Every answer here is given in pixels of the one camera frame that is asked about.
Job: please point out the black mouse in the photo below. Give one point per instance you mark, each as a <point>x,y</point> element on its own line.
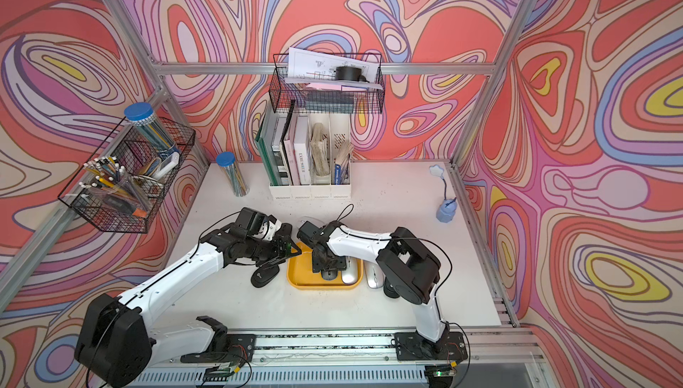
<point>329,276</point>
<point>264,274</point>
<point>389,291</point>

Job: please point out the white file organizer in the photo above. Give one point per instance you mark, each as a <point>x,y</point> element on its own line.
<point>329,157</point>

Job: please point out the small blue desk lamp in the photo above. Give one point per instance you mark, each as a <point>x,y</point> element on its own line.
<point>448,207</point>

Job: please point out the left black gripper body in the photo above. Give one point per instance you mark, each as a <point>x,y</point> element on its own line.
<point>266,251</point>

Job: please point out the clear pen cup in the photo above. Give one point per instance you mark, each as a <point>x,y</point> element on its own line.
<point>113,186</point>

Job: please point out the blue lid pencil tube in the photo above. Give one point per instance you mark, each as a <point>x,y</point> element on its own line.
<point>228,163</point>

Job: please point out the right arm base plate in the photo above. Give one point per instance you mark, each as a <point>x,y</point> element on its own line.
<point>410,346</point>

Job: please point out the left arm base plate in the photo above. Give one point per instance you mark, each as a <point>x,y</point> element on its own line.
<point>225,348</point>

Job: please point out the black tape roll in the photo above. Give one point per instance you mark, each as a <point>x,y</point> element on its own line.
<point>349,73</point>

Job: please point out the blue lid tube in basket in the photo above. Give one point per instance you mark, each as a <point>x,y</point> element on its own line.
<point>150,127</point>

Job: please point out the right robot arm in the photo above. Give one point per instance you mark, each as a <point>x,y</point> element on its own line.
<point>409,267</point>

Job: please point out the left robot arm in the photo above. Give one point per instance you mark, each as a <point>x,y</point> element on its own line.
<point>117,340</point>

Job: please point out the white book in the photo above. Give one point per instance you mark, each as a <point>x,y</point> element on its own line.
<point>301,146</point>

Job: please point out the white paper sheets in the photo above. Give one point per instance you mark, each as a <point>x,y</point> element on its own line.
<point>312,68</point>

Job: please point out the black wire basket left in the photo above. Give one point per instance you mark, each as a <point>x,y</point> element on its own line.
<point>153,174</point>

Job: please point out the black wire basket back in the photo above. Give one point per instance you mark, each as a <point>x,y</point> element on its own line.
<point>285,97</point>

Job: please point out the silver mouse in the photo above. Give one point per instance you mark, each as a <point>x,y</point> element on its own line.
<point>350,275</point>
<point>374,276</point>

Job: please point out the silver mouse beside tray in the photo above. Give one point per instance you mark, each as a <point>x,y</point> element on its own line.
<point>374,276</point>

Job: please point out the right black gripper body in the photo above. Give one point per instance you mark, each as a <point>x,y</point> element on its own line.
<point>319,263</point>

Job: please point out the yellow plastic storage tray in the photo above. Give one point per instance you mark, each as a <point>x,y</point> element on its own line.
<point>300,275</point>

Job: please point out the black wire basket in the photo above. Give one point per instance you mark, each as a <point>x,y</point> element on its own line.
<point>153,174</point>
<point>285,97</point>

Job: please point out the green book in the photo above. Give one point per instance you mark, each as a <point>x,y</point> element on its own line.
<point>264,139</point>

